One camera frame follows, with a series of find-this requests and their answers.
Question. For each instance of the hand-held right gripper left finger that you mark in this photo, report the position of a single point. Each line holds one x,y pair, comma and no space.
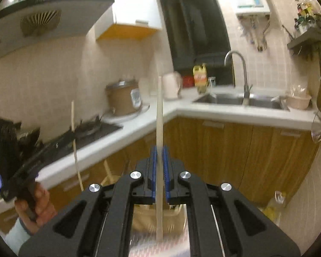
154,171

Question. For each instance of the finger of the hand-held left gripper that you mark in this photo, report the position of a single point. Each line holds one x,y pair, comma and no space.
48,152

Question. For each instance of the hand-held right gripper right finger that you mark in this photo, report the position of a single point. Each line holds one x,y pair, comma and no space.
165,171

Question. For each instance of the wooden chopstick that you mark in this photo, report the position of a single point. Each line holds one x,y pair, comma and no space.
73,123
159,112

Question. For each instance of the person's left hand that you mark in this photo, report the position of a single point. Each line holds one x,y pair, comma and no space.
41,203

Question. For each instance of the black gas stove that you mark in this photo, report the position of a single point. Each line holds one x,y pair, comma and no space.
91,131

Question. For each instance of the wooden base cabinets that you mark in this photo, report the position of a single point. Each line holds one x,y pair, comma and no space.
230,152

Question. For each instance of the brown rice cooker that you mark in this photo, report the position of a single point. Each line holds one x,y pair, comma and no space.
123,99

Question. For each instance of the white electric kettle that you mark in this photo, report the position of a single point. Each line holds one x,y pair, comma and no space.
171,85

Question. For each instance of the red container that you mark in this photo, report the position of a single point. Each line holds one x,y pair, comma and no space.
188,81

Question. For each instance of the steel sink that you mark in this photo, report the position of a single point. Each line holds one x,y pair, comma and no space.
230,100

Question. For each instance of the yellow detergent bottle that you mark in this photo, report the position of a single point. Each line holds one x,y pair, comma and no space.
200,79

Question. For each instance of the small clear glass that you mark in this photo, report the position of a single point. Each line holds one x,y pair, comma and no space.
211,82

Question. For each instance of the yellow oil bottle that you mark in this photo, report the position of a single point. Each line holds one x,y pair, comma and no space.
274,206

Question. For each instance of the chrome faucet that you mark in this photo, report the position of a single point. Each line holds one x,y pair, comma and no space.
243,67

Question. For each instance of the grey range hood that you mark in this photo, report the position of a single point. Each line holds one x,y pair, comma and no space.
50,18

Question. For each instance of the dark window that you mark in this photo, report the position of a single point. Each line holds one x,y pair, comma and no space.
195,26

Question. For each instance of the pink plastic basin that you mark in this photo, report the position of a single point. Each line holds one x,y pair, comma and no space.
298,102

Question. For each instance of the clear plastic bag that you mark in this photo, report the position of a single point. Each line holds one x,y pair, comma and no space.
298,89

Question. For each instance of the water heater pipes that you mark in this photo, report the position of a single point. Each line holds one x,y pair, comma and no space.
256,34

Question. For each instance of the row of condiment bottles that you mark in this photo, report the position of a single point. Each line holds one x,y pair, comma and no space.
305,13

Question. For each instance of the white and orange wall cabinet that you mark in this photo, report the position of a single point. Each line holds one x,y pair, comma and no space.
133,2

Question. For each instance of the black wall shelf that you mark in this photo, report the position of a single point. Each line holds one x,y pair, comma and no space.
307,38

